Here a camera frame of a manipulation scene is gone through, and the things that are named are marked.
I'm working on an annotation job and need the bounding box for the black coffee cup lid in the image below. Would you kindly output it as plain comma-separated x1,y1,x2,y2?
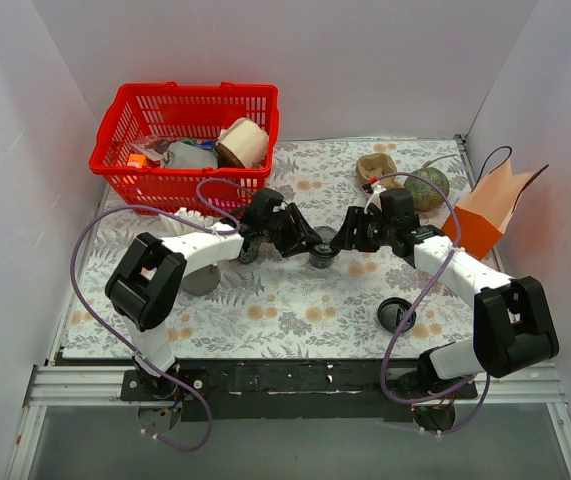
376,297,411,334

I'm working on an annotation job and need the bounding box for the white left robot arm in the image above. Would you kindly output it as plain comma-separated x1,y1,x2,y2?
105,188,323,400

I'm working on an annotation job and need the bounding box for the orange paper bag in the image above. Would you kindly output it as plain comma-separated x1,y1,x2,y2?
454,159,549,260

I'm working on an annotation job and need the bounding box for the green netted melon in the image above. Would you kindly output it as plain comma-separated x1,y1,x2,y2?
404,167,450,213

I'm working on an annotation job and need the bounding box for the aluminium frame rail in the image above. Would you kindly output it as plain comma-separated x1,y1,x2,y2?
7,362,571,479

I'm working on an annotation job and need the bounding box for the floral table mat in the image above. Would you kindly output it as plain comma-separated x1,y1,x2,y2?
62,138,472,361

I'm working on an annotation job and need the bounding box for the transparent dark cup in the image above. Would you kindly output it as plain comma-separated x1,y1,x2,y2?
309,226,339,269

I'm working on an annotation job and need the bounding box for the black printed coffee cup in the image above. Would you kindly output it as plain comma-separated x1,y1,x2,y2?
237,242,260,265

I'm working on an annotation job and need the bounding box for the brown cardboard cup carrier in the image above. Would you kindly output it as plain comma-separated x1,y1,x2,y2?
355,153,397,194

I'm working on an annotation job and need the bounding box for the grey wrapped package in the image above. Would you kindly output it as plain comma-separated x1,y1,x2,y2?
161,141,218,169

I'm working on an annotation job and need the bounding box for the grey tin straw holder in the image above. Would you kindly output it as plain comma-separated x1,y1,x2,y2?
181,264,221,297

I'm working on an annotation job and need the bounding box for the beige paper wrapped roll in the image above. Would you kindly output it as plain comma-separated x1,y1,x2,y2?
214,118,269,169

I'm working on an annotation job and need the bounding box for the red plastic shopping basket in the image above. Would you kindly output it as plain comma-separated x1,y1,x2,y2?
89,82,279,215

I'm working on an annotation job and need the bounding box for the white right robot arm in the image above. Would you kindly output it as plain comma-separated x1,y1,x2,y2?
330,189,560,398

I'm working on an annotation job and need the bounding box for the orange snack box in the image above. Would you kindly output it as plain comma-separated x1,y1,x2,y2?
127,154,148,169

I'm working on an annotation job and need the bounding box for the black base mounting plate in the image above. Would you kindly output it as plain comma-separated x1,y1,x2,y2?
119,358,479,424

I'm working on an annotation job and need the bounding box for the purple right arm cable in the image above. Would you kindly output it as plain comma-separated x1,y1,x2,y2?
369,172,491,434

